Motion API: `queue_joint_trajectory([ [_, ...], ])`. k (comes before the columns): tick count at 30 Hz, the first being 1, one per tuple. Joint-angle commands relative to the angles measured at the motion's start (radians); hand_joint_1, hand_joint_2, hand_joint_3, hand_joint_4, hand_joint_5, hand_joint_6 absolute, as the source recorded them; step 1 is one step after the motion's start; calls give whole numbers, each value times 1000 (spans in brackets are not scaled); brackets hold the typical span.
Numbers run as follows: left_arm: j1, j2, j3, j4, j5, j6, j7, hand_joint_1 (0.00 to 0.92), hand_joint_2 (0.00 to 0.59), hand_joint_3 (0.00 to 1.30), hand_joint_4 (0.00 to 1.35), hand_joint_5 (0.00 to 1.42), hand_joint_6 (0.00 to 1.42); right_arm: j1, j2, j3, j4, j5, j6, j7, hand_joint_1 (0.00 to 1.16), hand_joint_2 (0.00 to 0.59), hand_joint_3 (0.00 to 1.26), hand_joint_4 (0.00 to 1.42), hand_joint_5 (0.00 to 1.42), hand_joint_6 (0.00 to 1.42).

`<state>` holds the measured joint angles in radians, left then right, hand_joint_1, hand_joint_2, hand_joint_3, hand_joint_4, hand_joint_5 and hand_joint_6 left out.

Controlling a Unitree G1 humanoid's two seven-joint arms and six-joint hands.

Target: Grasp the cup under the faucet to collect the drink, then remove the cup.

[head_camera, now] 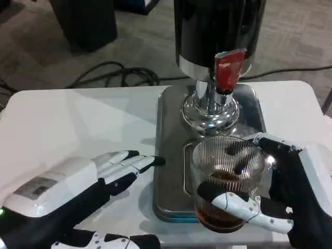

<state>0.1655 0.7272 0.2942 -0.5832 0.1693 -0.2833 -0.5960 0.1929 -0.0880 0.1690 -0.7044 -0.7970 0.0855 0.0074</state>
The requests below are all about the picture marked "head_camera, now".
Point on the black bin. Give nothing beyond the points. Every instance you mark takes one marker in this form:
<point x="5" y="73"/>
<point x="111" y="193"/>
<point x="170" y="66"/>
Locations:
<point x="88" y="23"/>

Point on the clear ribbed glass cup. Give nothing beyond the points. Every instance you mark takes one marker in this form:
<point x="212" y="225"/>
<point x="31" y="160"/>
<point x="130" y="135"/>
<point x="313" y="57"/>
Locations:
<point x="220" y="166"/>

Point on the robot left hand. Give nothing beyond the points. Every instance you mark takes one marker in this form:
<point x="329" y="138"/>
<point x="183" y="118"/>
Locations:
<point x="52" y="192"/>

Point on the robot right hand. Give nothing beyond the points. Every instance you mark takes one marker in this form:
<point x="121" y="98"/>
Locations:
<point x="306" y="186"/>

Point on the black and chrome drink dispenser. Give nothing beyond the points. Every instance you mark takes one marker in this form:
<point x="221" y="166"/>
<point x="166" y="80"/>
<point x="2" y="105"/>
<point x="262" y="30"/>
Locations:
<point x="207" y="31"/>

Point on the blue and white box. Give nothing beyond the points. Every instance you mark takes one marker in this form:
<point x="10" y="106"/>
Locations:
<point x="135" y="5"/>

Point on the red taped tap lever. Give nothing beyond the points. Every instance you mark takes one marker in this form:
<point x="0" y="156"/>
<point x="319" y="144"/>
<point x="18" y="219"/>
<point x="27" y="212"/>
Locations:
<point x="229" y="70"/>

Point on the steel drip tray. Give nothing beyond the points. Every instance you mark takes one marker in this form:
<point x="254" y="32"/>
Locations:
<point x="171" y="129"/>

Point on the dark furniture leg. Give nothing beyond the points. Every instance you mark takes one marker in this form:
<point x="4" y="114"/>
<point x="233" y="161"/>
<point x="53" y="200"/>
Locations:
<point x="328" y="99"/>

